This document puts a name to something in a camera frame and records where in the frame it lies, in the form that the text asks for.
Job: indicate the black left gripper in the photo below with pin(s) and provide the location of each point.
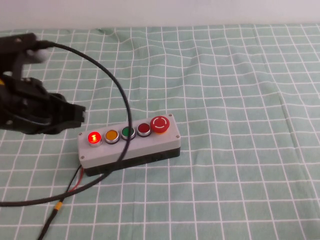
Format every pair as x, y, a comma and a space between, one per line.
27, 110

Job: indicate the yellow push button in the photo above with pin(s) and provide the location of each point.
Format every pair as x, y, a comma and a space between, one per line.
111, 135

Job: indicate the green push button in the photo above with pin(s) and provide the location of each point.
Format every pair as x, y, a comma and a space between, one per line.
128, 132

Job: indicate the flat dark red push button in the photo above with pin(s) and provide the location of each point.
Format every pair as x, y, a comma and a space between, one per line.
143, 128

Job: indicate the grey black button control box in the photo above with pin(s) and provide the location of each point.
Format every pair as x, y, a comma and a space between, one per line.
140, 146

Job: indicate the red mushroom emergency stop button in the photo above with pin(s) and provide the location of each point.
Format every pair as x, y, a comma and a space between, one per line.
160, 123

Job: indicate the red indicator lamp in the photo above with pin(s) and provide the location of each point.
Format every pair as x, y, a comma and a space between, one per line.
94, 138

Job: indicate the green white-grid tablecloth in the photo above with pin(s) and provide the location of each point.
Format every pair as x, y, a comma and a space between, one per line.
225, 100

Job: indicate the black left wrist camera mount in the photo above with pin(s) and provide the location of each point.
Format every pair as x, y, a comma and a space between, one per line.
17, 45

